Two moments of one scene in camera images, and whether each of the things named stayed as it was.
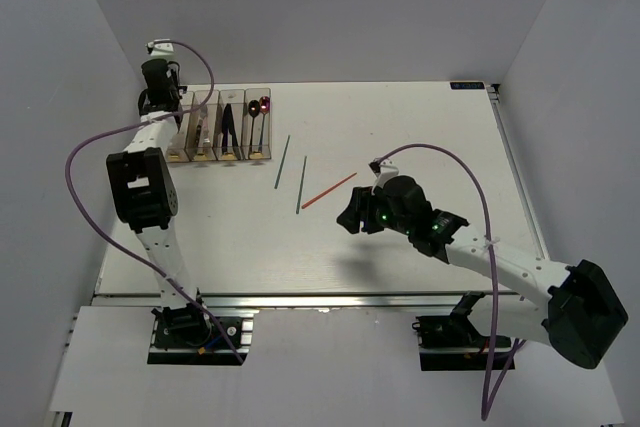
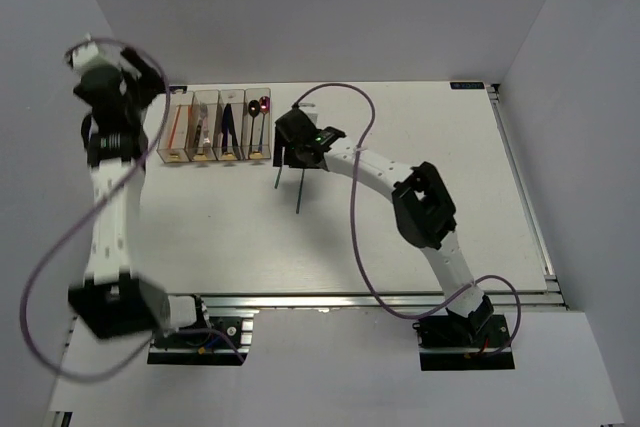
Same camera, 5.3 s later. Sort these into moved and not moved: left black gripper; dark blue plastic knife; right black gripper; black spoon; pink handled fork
Moved: right black gripper; left black gripper
Not moved: dark blue plastic knife; pink handled fork; black spoon
